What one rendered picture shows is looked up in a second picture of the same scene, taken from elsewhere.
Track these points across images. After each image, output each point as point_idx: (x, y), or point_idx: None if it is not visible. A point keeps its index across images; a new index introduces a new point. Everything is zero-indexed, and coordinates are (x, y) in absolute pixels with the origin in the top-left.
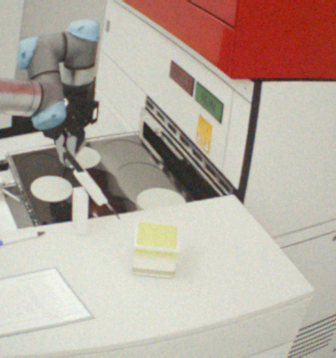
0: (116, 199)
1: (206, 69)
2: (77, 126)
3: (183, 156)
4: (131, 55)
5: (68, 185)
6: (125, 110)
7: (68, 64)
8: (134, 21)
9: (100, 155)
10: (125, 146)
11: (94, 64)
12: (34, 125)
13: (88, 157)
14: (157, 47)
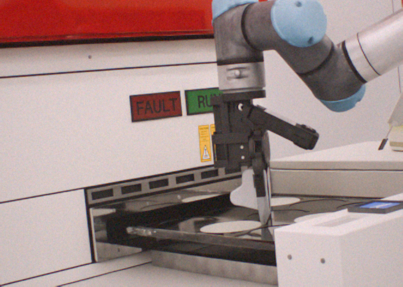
0: (297, 206)
1: (194, 65)
2: (269, 146)
3: (198, 189)
4: (16, 158)
5: (303, 217)
6: (32, 261)
7: (262, 54)
8: (6, 90)
9: (211, 224)
10: (174, 224)
11: (237, 63)
12: (363, 96)
13: (225, 225)
14: (89, 98)
